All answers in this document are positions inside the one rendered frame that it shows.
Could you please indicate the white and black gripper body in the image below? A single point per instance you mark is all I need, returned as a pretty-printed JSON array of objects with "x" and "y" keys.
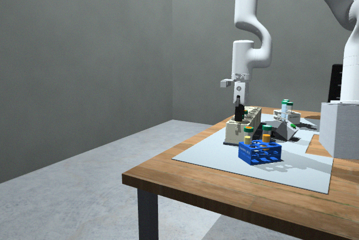
[{"x": 242, "y": 91}]

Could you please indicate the blue tube rack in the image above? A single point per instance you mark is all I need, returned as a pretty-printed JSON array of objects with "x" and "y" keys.
[{"x": 247, "y": 154}]

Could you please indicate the grey table surface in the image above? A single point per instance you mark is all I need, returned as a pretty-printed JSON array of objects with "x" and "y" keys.
[{"x": 296, "y": 168}]

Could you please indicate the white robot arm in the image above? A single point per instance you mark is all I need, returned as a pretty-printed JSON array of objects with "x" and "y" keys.
[{"x": 245, "y": 57}]

